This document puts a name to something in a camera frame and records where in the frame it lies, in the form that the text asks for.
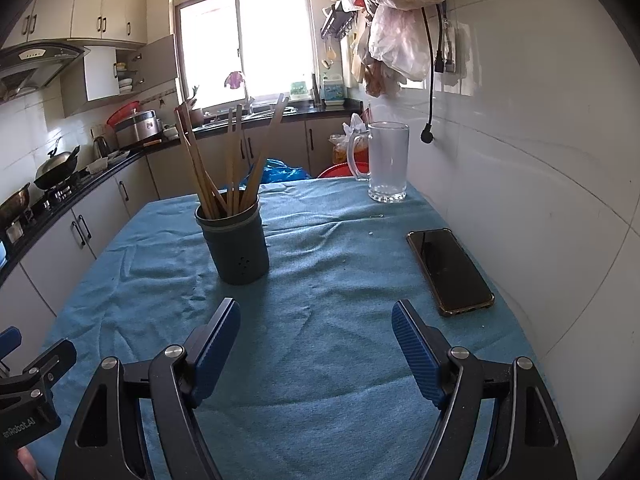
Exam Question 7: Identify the black wall rack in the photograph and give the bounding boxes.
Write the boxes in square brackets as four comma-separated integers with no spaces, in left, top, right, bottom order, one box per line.
[320,2,358,41]

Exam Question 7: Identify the red colander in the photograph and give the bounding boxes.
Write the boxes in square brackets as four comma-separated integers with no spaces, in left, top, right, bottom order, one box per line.
[106,101,141,128]

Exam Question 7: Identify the black kitchen countertop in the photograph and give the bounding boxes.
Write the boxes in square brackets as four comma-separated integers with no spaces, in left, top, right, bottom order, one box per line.
[0,100,363,286]

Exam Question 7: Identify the short black power cable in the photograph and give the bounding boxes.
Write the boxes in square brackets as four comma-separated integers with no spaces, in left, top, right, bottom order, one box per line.
[434,7,447,75]

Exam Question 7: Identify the dark grey utensil holder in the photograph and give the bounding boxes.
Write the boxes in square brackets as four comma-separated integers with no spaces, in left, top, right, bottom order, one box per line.
[194,191,271,286]

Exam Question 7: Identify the blue plastic bag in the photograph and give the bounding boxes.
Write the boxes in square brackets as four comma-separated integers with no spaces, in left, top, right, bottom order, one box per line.
[240,157,312,186]

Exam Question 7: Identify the long black power cable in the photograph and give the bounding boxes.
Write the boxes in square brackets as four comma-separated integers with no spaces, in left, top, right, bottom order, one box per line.
[420,6,438,146]

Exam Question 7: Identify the black smartphone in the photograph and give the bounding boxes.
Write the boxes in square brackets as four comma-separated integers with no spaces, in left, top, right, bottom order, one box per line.
[406,228,496,317]

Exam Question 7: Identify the grey kitchen base cabinets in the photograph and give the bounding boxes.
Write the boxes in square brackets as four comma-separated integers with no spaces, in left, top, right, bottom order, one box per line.
[0,110,363,341]

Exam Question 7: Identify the kitchen window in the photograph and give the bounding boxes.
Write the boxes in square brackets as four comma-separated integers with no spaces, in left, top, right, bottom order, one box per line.
[170,0,321,111]

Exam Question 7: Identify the bunch of bamboo chopsticks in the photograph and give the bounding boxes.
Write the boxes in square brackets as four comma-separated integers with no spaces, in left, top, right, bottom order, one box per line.
[173,92,291,221]

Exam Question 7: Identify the glass beer mug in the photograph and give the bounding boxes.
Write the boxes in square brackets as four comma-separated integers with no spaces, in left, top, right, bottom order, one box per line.
[346,121,411,204]

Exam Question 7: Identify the metal wok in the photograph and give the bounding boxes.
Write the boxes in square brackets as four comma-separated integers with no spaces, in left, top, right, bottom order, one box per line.
[0,183,32,226]

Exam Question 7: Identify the brown clay pot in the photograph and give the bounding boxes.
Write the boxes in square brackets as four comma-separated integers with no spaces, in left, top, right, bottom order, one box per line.
[175,105,205,128]

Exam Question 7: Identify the blue tablecloth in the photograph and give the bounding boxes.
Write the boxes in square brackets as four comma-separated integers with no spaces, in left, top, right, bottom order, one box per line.
[37,177,546,480]

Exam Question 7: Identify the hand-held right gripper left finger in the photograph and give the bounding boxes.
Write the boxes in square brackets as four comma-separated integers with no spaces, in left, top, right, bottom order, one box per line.
[54,297,242,480]

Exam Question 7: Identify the cream wall cabinets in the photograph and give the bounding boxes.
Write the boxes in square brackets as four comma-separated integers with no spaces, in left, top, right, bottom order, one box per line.
[0,0,149,51]

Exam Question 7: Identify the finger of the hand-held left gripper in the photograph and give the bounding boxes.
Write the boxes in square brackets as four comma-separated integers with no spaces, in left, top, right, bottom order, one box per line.
[0,326,23,363]
[0,338,78,401]

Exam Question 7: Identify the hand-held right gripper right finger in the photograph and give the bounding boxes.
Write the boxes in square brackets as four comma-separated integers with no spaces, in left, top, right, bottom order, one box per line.
[391,299,578,480]

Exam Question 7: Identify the black wok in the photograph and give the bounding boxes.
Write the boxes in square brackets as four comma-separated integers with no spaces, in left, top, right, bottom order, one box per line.
[34,137,81,190]

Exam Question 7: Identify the white plastic bag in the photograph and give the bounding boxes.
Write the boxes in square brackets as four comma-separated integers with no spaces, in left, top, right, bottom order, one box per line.
[327,112,371,166]

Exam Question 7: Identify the gas stove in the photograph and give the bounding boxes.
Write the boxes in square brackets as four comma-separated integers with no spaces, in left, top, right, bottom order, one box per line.
[30,172,88,211]

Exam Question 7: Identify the white detergent bottle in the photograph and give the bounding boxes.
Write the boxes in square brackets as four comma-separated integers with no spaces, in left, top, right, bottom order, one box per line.
[322,74,346,106]

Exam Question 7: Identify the range hood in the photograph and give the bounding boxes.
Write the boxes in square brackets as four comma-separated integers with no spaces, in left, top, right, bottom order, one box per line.
[0,42,91,103]

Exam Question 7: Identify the red plastic basin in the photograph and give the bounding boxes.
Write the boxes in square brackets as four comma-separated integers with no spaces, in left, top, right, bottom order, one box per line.
[316,161,372,181]

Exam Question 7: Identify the translucent hanging plastic bag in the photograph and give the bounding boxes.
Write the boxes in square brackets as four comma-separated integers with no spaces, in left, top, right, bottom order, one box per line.
[367,4,432,83]

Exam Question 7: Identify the hanging wooden cutting board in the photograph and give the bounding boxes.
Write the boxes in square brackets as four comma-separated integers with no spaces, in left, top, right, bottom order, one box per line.
[350,30,373,83]

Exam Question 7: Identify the silver rice cooker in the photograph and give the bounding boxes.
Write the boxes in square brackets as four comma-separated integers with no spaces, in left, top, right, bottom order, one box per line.
[115,109,163,150]

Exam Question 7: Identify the open wall cabinet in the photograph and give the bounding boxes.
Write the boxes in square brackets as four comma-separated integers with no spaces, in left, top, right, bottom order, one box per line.
[62,34,178,118]

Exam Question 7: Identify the brown filled plastic bag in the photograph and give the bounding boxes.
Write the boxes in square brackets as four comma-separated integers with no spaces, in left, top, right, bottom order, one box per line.
[361,57,401,98]

